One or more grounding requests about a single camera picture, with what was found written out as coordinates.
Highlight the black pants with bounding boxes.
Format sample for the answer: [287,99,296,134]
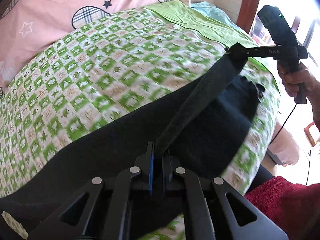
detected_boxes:
[1,56,265,232]

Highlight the person's right hand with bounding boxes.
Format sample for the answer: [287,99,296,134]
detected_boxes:
[277,61,319,123]

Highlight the light green sheet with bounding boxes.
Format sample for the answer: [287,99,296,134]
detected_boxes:
[144,0,280,92]

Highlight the green white checkered bedsheet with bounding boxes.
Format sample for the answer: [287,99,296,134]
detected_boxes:
[0,6,281,240]

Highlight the red fuzzy sleeve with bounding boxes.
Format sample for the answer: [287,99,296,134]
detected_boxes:
[245,176,319,239]

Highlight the pink quilt with plaid hearts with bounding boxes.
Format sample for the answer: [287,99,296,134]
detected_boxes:
[1,0,190,88]

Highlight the brown wooden door frame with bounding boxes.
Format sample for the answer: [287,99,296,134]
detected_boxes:
[236,0,260,34]

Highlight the black cable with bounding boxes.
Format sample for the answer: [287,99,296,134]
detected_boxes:
[268,102,298,146]

